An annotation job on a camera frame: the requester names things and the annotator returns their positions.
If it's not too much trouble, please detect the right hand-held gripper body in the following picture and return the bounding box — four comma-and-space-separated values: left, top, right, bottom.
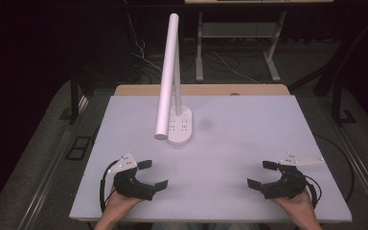
261, 151, 326, 200

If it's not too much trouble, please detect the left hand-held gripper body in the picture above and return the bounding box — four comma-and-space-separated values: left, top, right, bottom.
106, 151, 157, 202

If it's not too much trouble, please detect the white desk lamp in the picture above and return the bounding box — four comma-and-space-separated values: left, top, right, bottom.
153, 12, 194, 147

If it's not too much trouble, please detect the person's right hand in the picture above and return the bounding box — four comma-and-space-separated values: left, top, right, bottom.
272, 189, 318, 219

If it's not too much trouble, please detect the person's left hand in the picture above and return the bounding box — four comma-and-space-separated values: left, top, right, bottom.
103, 187, 144, 219

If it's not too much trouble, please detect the white table cover board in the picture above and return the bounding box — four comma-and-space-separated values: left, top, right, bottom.
69, 94, 354, 223

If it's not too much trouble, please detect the wooden table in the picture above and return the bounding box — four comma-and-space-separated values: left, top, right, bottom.
113, 83, 291, 97

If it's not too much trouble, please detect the black metal stand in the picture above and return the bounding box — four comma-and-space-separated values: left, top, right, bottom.
287, 13, 368, 127
58, 65, 98, 126

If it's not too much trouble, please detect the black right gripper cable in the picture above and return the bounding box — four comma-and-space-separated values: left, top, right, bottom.
302, 174, 323, 210

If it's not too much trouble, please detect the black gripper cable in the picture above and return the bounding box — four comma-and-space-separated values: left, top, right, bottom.
302, 174, 323, 210
99, 159, 120, 214

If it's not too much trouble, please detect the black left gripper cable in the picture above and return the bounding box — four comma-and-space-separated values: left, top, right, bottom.
99, 159, 120, 214

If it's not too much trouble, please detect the black floor cable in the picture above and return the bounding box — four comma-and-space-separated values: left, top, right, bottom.
312, 133, 356, 203

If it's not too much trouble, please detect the black floor socket frame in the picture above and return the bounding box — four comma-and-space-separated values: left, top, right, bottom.
64, 135, 93, 161

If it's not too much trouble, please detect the metal floor rail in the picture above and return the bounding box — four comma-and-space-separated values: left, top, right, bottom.
330, 119, 368, 221
15, 95, 91, 230

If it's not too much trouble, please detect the white floor cable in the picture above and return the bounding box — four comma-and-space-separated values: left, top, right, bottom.
210, 50, 262, 85
123, 0, 165, 73

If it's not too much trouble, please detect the grey metal desk frame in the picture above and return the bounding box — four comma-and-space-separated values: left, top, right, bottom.
195, 9, 289, 83

